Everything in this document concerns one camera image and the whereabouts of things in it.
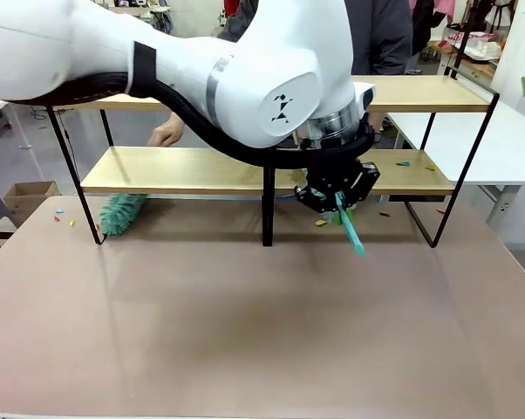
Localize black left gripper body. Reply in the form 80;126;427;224
307;156;367;196

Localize light teal chenille duster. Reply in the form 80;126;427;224
288;168;367;258

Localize dark teal chenille duster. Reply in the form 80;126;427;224
98;193;149;238

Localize person's right hand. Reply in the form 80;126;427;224
147;113;187;148

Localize clear plastic boxes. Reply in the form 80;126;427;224
461;38;502;60

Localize wooden workbench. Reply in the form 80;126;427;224
426;38;504;80

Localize large white table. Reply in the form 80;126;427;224
385;111;525;228

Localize black pole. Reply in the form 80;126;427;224
456;0;480;63

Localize hanging black pink garments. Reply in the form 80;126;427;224
409;0;458;58

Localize person in dark grey jacket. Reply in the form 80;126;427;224
218;0;415;132

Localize cardboard box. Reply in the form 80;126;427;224
3;180;61;226

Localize black frame wooden shelf rack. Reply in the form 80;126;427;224
38;73;501;249

